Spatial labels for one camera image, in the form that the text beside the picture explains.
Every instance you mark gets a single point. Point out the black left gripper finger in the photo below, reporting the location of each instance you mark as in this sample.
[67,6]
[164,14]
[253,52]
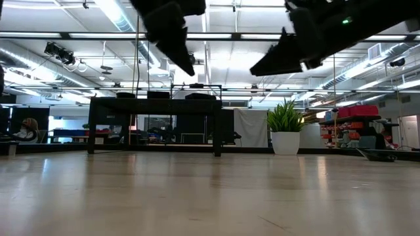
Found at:
[178,49]

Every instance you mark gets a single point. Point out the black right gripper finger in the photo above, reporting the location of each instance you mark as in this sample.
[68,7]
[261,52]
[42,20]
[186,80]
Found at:
[282,59]

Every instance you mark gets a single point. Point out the black square mini plate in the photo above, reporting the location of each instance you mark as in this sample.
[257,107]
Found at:
[158,95]

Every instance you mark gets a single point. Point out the black rounded mini plate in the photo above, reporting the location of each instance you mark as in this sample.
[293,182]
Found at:
[200,97]

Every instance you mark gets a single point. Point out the black teardrop mini plate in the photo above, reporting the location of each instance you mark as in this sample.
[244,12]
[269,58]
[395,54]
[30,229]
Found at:
[377,157]
[125,96]

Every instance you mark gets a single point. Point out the black overhead light bar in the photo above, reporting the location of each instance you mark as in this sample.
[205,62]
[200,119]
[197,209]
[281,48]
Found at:
[234,36]

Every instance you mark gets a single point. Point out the black perforated metal rack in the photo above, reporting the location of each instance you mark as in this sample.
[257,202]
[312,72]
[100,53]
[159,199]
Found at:
[154,106]

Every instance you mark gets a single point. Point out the blue storage bin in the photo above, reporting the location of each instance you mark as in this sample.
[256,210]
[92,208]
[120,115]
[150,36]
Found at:
[329,115]

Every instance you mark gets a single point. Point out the white hanging sheet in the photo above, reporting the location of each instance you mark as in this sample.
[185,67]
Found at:
[251,128]

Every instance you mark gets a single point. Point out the green plant in white pot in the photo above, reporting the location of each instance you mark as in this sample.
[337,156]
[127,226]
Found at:
[285,139]

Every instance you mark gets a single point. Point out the small red storage bin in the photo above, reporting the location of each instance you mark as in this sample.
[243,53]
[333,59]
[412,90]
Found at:
[343,112]

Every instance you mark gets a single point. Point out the black upright panel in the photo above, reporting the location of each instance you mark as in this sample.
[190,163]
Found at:
[227,126]

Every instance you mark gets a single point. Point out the large red storage bin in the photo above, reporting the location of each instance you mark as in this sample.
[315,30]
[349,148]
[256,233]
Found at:
[364,110]

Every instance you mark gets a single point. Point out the black storage shelf unit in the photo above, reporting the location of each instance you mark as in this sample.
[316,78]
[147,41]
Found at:
[361,131]

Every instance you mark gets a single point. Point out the white door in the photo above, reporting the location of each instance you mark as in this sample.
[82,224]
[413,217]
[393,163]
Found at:
[409,131]

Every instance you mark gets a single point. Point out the person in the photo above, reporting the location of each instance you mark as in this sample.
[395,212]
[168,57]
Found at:
[28,128]

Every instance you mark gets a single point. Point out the black metal frame stand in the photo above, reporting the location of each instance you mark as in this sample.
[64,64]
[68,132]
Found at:
[196,86]

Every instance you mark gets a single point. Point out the small black mounted camera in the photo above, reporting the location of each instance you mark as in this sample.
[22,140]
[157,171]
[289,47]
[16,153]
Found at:
[397,62]

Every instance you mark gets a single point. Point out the black mounted camera pair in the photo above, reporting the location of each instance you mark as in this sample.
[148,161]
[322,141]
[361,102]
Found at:
[60,54]

